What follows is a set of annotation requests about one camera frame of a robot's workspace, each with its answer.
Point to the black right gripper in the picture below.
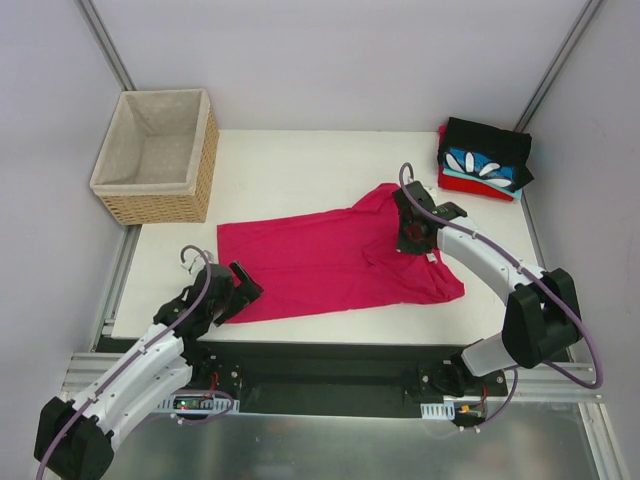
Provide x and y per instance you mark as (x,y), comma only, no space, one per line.
(406,220)

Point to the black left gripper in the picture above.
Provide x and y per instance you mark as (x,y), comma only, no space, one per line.
(240,292)

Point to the magenta pink t-shirt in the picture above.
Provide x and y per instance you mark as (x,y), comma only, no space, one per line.
(338,260)

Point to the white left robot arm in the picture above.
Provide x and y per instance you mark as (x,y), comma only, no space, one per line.
(78,438)

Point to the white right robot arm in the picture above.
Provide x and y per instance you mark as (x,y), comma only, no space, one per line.
(541,308)

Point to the red folded t-shirt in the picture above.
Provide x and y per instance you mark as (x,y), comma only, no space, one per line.
(472,187)

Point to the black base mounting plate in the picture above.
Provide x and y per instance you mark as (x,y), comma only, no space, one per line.
(353,380)

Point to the light teal folded t-shirt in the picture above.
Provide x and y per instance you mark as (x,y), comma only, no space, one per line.
(497,184)

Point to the black folded printed t-shirt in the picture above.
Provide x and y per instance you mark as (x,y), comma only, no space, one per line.
(486,152)

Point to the woven wicker basket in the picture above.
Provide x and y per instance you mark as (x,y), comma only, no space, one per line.
(157,160)

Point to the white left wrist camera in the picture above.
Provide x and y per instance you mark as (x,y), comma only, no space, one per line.
(194,262)

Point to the left white cable duct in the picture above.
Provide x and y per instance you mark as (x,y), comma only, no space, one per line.
(198,405)

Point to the white cable duct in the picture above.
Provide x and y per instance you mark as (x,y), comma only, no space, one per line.
(444,411)
(198,405)

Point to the right white cable duct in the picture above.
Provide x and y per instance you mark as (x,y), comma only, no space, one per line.
(444,411)

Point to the aluminium frame rail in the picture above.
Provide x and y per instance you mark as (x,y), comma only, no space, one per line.
(541,384)

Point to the right aluminium corner post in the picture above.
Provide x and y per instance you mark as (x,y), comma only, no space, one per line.
(578,30)

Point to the aluminium corner post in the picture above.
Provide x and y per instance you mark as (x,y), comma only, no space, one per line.
(106,45)
(578,30)

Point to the left aluminium corner post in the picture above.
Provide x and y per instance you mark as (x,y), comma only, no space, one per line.
(106,45)

